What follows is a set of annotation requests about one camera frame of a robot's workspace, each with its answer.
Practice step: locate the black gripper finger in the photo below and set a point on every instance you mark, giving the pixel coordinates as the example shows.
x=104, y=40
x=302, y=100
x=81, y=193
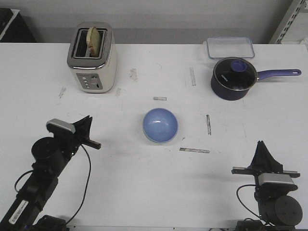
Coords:
x=268, y=162
x=256, y=162
x=78, y=126
x=86, y=127

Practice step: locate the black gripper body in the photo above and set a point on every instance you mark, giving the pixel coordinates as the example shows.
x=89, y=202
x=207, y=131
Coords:
x=64, y=144
x=270, y=185

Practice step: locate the blue bowl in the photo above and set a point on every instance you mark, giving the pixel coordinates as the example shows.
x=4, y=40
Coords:
x=160, y=119

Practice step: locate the green bowl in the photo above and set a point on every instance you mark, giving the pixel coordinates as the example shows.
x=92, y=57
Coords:
x=160, y=137

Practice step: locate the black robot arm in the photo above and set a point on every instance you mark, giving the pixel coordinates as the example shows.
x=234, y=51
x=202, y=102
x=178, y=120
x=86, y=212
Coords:
x=36, y=191
x=277, y=211

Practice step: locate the cream and chrome toaster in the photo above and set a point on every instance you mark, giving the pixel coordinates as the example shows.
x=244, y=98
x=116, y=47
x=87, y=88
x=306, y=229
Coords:
x=93, y=74

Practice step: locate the dark blue saucepan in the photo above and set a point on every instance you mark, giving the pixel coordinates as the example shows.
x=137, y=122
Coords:
x=232, y=95

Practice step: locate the slice of toast bread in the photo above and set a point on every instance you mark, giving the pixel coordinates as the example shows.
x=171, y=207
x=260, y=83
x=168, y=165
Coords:
x=93, y=40

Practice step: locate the glass pot lid blue knob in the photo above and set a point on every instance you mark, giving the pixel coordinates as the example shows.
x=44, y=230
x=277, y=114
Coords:
x=235, y=73

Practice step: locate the black box in corner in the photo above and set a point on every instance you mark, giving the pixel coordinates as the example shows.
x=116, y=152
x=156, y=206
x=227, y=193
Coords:
x=13, y=28

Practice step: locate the clear plastic food container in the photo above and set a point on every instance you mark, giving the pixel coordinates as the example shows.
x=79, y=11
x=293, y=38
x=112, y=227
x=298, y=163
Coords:
x=223, y=47

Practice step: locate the white metal shelf upright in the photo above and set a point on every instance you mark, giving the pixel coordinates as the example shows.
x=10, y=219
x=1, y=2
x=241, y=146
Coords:
x=293, y=28

